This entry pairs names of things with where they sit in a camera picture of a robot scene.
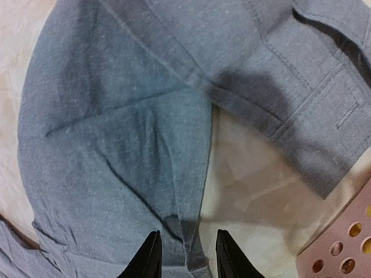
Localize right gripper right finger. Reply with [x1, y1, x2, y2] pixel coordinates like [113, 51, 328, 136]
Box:
[216, 229, 264, 278]

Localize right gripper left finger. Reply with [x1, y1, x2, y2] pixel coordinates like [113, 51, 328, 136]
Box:
[118, 231, 162, 278]

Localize grey-blue button shirt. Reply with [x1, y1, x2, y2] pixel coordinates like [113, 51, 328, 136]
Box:
[1, 1, 370, 277]

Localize pink perforated laundry basket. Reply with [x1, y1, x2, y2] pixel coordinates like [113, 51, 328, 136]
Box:
[296, 182, 370, 277]

